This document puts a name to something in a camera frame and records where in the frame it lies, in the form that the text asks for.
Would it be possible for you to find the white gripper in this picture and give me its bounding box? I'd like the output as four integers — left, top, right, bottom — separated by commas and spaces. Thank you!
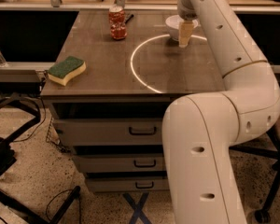
177, 0, 197, 48

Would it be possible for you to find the white ceramic bowl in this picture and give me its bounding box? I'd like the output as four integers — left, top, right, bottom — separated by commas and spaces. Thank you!
165, 15, 198, 41

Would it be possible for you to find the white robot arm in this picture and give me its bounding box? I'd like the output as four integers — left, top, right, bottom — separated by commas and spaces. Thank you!
162, 0, 280, 224

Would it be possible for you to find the green and yellow sponge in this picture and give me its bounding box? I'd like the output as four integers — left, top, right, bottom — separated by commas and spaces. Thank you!
48, 56, 86, 86

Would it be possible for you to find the black pen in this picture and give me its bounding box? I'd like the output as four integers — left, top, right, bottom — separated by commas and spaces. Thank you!
124, 14, 133, 24

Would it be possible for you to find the red soda can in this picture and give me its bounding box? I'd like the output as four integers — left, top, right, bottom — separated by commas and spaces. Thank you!
109, 6, 127, 40

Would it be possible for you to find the grey drawer cabinet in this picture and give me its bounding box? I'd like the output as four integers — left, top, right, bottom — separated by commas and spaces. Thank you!
41, 10, 224, 180

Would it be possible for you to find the top grey drawer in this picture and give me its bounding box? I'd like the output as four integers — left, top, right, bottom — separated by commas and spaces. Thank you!
53, 119, 161, 147

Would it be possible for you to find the grey drawer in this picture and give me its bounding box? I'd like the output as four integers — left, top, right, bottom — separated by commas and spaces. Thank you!
73, 154, 165, 173
85, 177, 169, 192
53, 119, 161, 147

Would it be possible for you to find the middle grey drawer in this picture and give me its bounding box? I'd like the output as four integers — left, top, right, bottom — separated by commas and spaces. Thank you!
73, 154, 165, 173

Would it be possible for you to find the black office chair right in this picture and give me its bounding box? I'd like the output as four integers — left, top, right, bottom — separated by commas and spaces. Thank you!
230, 74, 280, 224

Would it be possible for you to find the bottom grey drawer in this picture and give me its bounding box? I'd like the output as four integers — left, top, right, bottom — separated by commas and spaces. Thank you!
85, 177, 169, 192

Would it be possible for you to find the blue tape cross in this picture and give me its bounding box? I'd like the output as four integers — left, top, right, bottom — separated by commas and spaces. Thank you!
123, 192, 152, 224

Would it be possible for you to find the black chair left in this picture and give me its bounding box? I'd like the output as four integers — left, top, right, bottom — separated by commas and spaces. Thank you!
0, 93, 80, 224

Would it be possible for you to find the black floor cable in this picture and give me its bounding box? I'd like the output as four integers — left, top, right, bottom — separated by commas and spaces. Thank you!
45, 189, 82, 224

